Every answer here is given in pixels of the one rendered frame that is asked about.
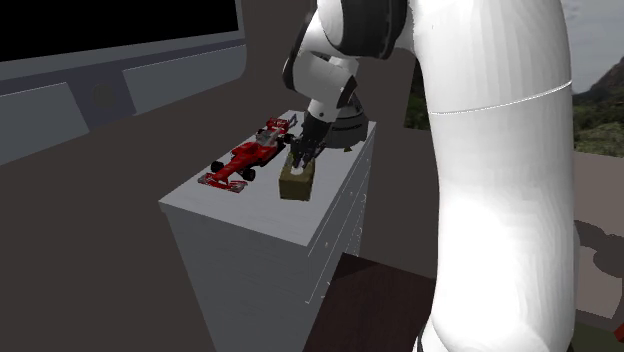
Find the dark brown robot stand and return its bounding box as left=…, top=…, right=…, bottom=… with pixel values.
left=302, top=252, right=438, bottom=352

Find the olive tissue box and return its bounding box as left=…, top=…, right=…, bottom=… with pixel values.
left=278, top=151, right=317, bottom=203

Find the grey window frame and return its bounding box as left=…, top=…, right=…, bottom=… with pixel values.
left=0, top=0, right=249, bottom=167

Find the grey chest of drawers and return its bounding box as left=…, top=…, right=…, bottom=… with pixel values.
left=158, top=109, right=378, bottom=352

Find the red toy race car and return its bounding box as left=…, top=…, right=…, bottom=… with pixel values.
left=197, top=114, right=299, bottom=194

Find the grey domed appliance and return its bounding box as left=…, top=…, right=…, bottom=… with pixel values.
left=323, top=92, right=370, bottom=152

